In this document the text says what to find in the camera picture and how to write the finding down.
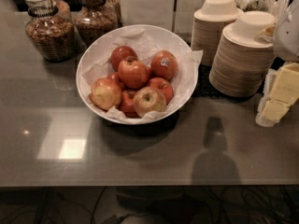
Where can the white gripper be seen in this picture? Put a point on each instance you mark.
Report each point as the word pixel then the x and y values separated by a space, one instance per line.
pixel 288 37

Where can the red apple with sticker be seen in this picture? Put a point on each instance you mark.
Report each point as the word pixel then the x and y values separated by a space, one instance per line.
pixel 164 64

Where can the yellow-red apple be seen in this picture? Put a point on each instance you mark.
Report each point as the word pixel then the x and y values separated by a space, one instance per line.
pixel 149 99
pixel 105 93

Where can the dark red apple bottom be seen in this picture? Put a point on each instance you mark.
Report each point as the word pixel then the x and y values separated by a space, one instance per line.
pixel 127 104

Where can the small red apple left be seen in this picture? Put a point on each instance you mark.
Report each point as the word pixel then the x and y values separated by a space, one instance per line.
pixel 114 76

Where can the yellow-red apple front left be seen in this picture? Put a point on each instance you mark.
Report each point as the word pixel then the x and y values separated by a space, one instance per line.
pixel 105 93

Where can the white bowl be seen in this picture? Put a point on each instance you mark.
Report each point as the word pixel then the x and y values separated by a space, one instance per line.
pixel 102 48

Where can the front stack of paper bowls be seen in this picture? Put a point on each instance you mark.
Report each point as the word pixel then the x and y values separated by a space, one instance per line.
pixel 241 62

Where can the stack of paper bowls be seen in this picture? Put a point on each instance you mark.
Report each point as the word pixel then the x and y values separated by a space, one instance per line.
pixel 208 23
pixel 241 62

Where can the rear stack of paper bowls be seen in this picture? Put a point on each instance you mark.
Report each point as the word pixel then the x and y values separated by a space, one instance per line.
pixel 208 23

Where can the white napkin holder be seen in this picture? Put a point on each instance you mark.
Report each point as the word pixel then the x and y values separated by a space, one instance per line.
pixel 152 12

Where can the glass jar of granola right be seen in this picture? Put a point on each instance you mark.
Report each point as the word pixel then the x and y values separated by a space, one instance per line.
pixel 96 18

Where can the glass jar of granola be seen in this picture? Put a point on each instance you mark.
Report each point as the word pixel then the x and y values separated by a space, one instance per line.
pixel 51 33
pixel 96 18

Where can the glass jar of granola left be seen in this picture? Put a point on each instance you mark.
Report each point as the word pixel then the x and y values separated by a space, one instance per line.
pixel 51 33

